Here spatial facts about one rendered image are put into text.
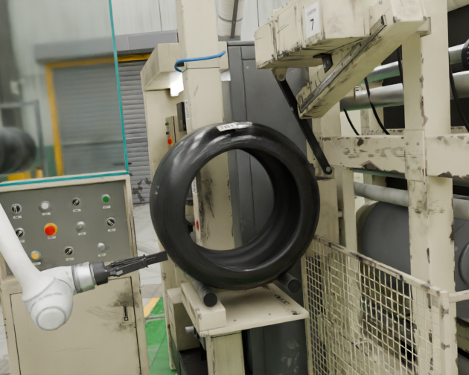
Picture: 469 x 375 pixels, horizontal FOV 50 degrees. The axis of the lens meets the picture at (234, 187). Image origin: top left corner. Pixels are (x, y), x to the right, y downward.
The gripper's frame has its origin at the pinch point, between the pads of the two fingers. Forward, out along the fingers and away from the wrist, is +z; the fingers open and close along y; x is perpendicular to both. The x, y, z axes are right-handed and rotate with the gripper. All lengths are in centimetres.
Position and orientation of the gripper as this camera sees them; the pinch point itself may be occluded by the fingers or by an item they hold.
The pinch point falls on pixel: (156, 257)
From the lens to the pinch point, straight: 168.6
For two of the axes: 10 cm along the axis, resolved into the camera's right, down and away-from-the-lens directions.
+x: 2.0, 9.7, 1.4
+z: 9.5, -2.3, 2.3
